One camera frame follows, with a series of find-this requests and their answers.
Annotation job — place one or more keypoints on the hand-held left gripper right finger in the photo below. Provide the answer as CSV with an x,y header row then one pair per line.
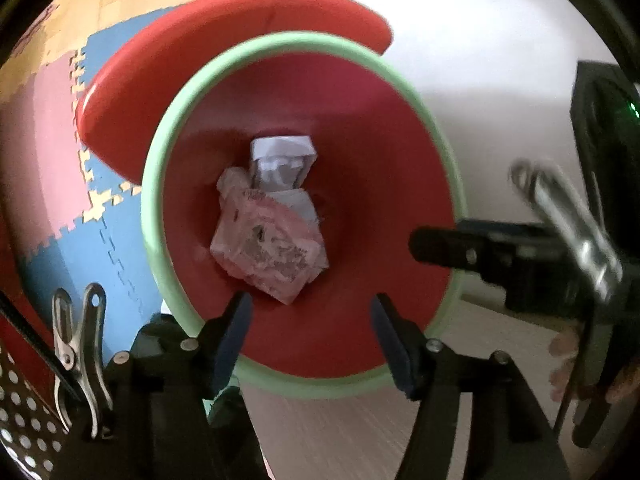
x,y
395,347

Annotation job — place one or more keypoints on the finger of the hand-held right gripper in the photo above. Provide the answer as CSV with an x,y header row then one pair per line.
x,y
450,247

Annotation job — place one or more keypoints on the metal spring clip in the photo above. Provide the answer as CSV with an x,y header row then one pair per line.
x,y
570,230
82,355

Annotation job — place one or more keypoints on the white paper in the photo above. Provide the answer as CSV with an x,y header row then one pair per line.
x,y
280,160

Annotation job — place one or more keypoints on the red plastic chair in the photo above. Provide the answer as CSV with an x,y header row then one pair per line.
x,y
165,60

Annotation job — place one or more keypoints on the red bin with green rim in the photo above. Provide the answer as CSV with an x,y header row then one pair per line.
x,y
350,125

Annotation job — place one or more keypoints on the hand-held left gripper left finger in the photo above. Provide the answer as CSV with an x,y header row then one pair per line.
x,y
232,345

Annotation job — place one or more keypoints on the red foam mat tile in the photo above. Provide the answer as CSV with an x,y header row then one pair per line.
x,y
15,320

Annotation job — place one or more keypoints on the pink printed wrapper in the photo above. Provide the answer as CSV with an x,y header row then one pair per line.
x,y
265,245

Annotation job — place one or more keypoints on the person's right hand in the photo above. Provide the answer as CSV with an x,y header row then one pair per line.
x,y
564,380

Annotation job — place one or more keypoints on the pink foam mat tile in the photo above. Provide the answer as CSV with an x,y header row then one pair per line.
x,y
40,160

